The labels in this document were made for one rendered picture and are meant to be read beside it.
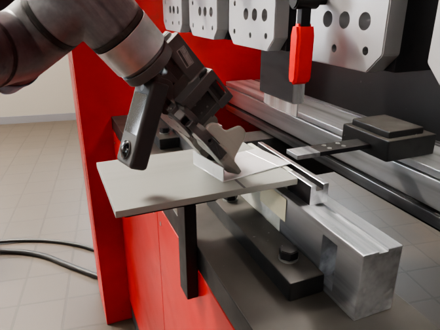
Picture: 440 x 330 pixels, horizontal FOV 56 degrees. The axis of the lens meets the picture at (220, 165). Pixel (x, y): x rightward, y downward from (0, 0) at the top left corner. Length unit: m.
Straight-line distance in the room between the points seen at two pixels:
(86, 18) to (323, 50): 0.26
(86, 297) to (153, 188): 1.49
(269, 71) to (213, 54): 0.87
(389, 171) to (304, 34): 0.42
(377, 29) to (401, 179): 0.43
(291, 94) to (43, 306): 1.65
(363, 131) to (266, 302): 0.37
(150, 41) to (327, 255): 0.36
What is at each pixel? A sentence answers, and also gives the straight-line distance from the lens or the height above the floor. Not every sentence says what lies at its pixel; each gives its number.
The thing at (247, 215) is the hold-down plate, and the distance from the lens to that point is 0.70.
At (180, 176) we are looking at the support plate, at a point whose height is 1.00.
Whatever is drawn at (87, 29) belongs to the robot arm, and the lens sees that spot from 0.49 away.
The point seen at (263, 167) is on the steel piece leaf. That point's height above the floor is 1.00.
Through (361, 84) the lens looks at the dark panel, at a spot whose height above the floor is 1.02.
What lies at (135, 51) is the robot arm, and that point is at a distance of 0.49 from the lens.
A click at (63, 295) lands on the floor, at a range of 2.08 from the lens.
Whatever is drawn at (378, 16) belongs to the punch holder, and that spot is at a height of 1.23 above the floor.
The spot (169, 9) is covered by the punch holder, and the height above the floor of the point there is 1.22.
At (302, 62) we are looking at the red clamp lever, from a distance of 0.47.
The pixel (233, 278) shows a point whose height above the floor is 0.87.
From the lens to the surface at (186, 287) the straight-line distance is 0.71.
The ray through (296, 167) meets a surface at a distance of 0.65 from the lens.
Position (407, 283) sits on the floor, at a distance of 2.20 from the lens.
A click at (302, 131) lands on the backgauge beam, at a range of 1.03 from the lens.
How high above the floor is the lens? 1.24
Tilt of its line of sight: 22 degrees down
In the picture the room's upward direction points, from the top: straight up
